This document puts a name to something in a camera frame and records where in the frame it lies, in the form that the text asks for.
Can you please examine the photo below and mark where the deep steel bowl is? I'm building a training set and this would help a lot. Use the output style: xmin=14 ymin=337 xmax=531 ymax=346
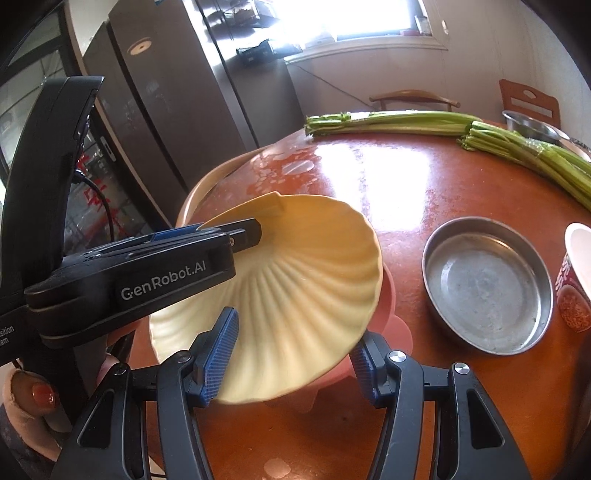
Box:
xmin=502 ymin=110 xmax=571 ymax=146

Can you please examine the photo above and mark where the pink plate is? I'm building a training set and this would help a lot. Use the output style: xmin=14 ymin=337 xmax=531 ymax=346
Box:
xmin=263 ymin=265 xmax=415 ymax=414

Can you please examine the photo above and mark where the red white paper cup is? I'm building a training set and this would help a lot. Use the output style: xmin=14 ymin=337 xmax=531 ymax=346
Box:
xmin=556 ymin=222 xmax=591 ymax=334

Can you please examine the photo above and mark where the round steel plate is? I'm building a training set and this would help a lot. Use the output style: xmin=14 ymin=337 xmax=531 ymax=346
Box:
xmin=422 ymin=217 xmax=555 ymax=355

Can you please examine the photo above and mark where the steel refrigerator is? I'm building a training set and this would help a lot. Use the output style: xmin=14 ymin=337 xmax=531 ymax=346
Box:
xmin=194 ymin=0 xmax=308 ymax=148

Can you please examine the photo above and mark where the black cable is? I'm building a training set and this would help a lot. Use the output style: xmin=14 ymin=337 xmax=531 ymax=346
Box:
xmin=74 ymin=170 xmax=114 ymax=232

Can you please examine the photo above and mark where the wooden chair with slotted back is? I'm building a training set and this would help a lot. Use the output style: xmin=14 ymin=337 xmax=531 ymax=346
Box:
xmin=499 ymin=78 xmax=561 ymax=130

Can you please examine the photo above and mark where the person's left hand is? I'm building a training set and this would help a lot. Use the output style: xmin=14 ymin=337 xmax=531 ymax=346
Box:
xmin=0 ymin=367 xmax=70 ymax=462

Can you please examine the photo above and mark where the window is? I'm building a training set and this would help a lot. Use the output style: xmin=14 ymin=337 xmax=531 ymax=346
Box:
xmin=272 ymin=0 xmax=451 ymax=51

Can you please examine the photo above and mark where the glass door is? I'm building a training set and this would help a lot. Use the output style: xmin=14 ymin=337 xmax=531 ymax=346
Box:
xmin=0 ymin=0 xmax=155 ymax=278

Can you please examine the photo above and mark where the wooden chair with curved back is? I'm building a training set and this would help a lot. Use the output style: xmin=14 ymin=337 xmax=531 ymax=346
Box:
xmin=369 ymin=89 xmax=461 ymax=112

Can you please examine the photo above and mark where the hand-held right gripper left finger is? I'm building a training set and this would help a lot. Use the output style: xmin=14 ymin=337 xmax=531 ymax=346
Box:
xmin=50 ymin=306 xmax=241 ymax=480

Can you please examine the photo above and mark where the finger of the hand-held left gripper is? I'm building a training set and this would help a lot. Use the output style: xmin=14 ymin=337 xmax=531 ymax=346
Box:
xmin=150 ymin=224 xmax=206 ymax=243
xmin=203 ymin=218 xmax=264 ymax=254

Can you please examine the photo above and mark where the yellow shell-shaped plate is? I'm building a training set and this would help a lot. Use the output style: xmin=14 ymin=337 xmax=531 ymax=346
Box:
xmin=148 ymin=191 xmax=385 ymax=406

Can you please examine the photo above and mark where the plastic-tied celery bunch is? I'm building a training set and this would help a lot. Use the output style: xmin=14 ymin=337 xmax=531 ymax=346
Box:
xmin=457 ymin=121 xmax=591 ymax=213

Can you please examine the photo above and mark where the grey refrigerator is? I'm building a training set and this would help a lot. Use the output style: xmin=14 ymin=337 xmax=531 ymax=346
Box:
xmin=82 ymin=0 xmax=264 ymax=229

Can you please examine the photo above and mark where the loose celery bunch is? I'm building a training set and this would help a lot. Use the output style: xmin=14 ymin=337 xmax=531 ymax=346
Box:
xmin=305 ymin=110 xmax=483 ymax=138

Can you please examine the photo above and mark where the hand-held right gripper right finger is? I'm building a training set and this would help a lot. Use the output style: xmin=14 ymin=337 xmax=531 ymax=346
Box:
xmin=348 ymin=332 xmax=532 ymax=480

